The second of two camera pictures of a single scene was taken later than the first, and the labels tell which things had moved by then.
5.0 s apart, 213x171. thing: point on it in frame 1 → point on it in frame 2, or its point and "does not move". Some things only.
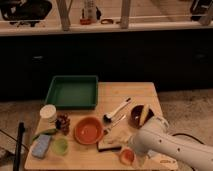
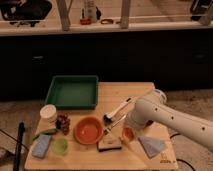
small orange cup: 126,156 → 129,133
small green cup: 60,146 does not move
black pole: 21,130 does not move
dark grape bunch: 63,123 does not move
